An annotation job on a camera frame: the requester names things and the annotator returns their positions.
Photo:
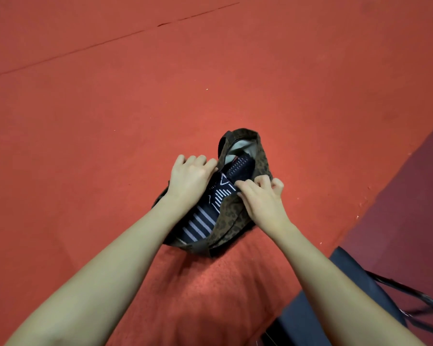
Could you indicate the person's left hand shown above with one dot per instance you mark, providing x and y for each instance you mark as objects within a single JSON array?
[{"x": 189, "y": 182}]

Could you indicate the person's right hand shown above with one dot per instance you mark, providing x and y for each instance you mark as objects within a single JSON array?
[{"x": 263, "y": 205}]

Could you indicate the single black white-lined sock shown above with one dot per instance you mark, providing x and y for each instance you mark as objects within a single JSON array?
[{"x": 224, "y": 189}]

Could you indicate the black grey striped wrap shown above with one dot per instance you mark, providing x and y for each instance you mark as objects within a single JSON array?
[{"x": 198, "y": 223}]

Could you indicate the person's right forearm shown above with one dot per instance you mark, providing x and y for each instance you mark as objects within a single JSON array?
[{"x": 343, "y": 292}]

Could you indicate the person's left forearm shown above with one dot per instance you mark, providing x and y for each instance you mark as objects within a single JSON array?
[{"x": 86, "y": 288}]

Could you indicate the dark grey seat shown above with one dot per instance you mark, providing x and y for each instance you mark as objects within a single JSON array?
[{"x": 361, "y": 292}]

